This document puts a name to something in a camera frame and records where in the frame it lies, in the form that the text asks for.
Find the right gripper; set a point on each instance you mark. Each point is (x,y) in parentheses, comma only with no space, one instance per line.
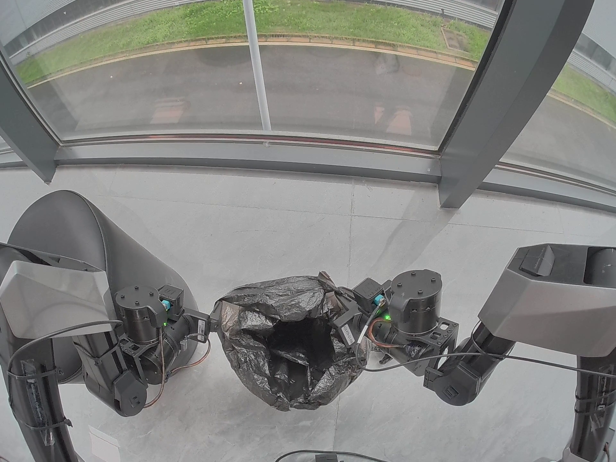
(347,327)

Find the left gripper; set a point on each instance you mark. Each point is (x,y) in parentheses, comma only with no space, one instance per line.
(180,337)

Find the black plastic bag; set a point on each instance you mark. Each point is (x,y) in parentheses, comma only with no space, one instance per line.
(269,301)

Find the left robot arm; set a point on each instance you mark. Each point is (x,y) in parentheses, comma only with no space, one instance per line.
(53,287)

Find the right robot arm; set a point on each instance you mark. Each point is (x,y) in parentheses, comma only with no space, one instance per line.
(544,301)

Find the dark grey round chair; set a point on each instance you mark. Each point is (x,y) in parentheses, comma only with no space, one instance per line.
(120,238)

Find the window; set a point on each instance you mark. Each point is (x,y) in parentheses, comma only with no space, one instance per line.
(529,89)

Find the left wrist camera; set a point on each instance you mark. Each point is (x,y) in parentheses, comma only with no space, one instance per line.
(171,296)

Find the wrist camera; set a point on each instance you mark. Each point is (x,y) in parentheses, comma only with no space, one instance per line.
(368,289)
(171,296)

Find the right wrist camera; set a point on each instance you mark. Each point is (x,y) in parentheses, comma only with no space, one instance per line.
(368,289)

